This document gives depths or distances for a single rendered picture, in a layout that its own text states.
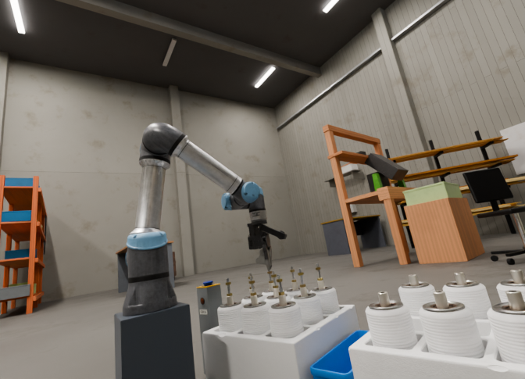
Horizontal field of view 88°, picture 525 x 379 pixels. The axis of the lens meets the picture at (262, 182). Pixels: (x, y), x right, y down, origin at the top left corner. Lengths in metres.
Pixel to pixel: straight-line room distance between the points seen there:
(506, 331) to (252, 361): 0.60
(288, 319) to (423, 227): 2.90
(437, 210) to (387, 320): 2.89
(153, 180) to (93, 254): 7.96
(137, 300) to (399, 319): 0.67
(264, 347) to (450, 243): 2.90
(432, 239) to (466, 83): 5.28
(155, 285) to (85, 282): 8.11
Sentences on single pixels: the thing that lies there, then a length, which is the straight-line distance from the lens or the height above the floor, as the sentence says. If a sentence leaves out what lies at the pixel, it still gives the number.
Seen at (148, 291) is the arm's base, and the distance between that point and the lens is 0.89.
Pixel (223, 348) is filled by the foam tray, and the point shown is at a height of 0.14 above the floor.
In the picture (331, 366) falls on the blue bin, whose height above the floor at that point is 0.09.
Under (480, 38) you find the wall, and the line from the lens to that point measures 8.46.
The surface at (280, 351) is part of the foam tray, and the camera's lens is 0.85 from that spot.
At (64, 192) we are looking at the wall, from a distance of 9.30.
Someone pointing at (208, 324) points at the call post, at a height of 0.18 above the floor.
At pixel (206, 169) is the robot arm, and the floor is 0.73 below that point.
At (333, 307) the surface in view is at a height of 0.19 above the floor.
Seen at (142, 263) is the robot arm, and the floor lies 0.43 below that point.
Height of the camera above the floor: 0.42
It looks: 14 degrees up
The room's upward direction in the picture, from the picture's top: 9 degrees counter-clockwise
